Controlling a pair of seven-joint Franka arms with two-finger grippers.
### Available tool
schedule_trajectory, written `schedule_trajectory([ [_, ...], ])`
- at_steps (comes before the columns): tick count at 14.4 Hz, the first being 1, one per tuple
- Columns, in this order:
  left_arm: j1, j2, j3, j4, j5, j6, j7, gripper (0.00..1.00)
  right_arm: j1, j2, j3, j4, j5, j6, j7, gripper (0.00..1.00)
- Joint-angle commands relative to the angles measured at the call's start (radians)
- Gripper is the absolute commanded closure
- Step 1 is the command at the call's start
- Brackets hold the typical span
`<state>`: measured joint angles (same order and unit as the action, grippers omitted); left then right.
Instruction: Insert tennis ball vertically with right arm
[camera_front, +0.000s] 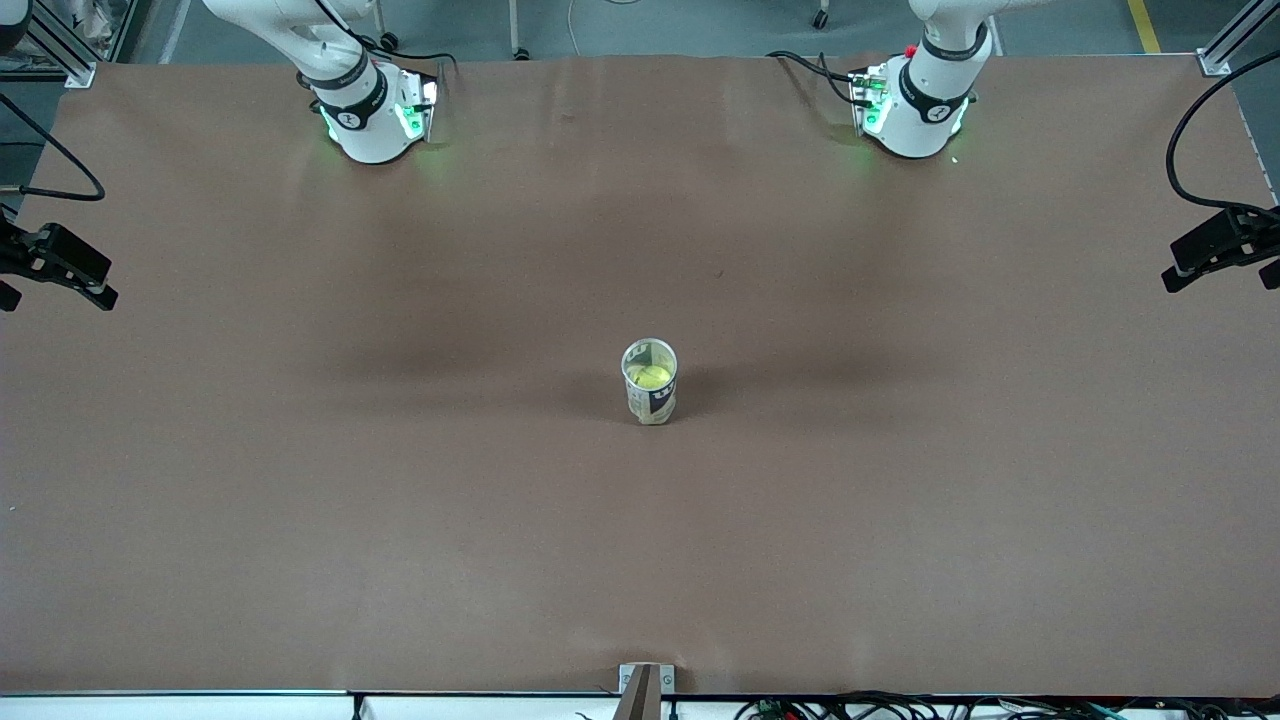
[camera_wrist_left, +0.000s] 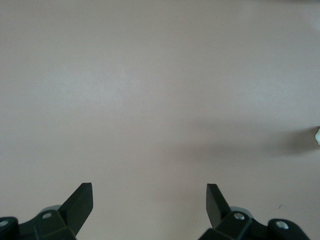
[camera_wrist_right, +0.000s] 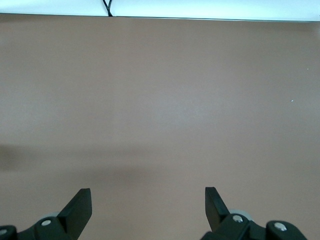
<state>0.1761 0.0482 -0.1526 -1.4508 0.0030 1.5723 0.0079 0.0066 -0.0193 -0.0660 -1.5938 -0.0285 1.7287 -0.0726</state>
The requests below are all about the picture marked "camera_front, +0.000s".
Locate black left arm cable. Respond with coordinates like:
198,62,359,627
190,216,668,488
1165,48,1280,213

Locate tangled black floor cables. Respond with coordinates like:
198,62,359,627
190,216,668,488
735,690,1280,720

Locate clear tennis ball can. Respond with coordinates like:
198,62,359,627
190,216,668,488
621,339,679,428

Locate aluminium frame profile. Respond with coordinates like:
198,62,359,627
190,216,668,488
20,0,98,89
1197,0,1280,78

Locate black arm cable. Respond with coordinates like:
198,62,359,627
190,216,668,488
0,92,107,203
1165,48,1280,213

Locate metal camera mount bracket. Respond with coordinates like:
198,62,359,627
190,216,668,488
612,663,676,720

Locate metal arm base connector block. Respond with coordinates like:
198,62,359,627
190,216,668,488
395,75,441,143

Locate brown paper table cover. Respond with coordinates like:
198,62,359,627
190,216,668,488
0,52,1280,698

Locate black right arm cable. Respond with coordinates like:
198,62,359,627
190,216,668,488
0,92,107,203

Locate black base power cable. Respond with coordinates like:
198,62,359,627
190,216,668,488
768,50,861,106
355,35,461,73

